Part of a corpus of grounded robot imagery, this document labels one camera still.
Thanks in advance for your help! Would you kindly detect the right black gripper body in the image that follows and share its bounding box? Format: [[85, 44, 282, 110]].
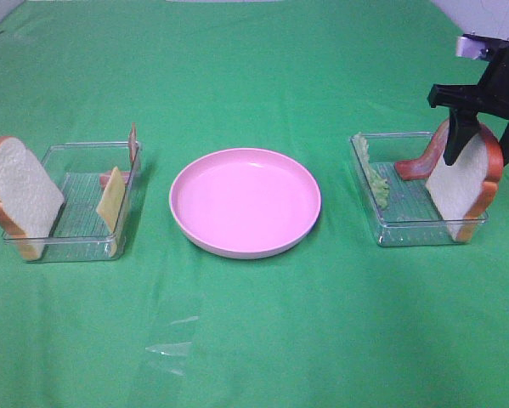
[[427, 45, 509, 120]]

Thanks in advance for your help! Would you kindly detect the bacon strip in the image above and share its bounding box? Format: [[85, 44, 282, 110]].
[[394, 119, 450, 181], [99, 122, 139, 189]]

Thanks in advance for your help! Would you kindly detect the toast bread slice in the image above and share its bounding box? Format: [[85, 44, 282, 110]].
[[0, 136, 65, 239], [426, 125, 504, 242]]

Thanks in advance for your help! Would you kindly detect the green lettuce leaf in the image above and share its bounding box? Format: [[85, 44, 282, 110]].
[[353, 133, 390, 209]]

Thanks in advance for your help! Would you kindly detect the yellow cheese slice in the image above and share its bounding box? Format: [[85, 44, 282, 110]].
[[96, 167, 126, 258]]

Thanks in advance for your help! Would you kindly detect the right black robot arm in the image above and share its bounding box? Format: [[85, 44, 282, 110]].
[[427, 1, 509, 166]]

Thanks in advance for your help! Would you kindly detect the right clear plastic tray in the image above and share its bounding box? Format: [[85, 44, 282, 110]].
[[349, 131, 489, 247]]

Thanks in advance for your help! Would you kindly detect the clear plastic tray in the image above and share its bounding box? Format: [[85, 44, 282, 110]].
[[3, 141, 142, 263], [349, 131, 489, 247]]

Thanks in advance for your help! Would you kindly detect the pink round plate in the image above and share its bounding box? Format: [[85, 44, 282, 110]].
[[169, 148, 322, 259]]

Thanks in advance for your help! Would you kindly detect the green tablecloth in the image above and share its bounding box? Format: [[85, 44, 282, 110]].
[[0, 1, 509, 407]]

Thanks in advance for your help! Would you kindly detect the left clear plastic tray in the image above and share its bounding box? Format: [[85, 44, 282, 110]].
[[3, 141, 142, 263]]

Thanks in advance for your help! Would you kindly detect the clear tape strip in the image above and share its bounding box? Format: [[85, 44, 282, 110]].
[[144, 292, 201, 377]]

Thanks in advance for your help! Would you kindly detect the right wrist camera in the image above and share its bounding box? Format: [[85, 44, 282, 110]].
[[455, 33, 509, 61]]

